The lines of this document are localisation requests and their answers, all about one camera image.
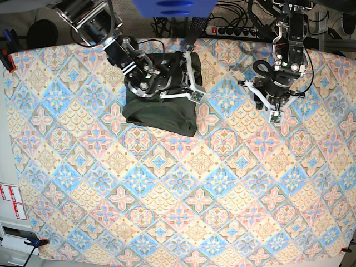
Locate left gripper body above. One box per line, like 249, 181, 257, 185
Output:
253, 60, 296, 103

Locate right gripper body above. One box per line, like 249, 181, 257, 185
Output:
160, 54, 187, 96

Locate dark green long-sleeve shirt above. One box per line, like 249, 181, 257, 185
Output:
122, 52, 202, 137

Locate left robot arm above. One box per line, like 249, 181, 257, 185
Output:
239, 1, 313, 123

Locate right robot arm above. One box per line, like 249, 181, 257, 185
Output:
53, 1, 205, 103

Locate black remote control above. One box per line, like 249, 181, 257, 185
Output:
183, 17, 208, 48

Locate white power strip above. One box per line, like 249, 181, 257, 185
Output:
205, 26, 258, 38

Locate blue plastic box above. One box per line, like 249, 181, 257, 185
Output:
132, 0, 217, 18

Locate black round stool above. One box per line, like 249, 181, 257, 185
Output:
26, 19, 58, 49

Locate colourful patterned tablecloth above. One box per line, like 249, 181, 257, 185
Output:
3, 40, 355, 266

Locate black clamp bottom right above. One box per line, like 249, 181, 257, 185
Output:
341, 248, 352, 253

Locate red white stickers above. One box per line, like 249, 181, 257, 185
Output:
1, 184, 27, 220

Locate blue clamp bottom left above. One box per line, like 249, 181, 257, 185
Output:
23, 238, 50, 267

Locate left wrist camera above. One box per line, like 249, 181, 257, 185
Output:
269, 110, 284, 124

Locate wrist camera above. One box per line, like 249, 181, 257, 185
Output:
189, 89, 205, 104
269, 110, 284, 124

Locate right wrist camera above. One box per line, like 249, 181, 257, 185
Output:
189, 89, 205, 104

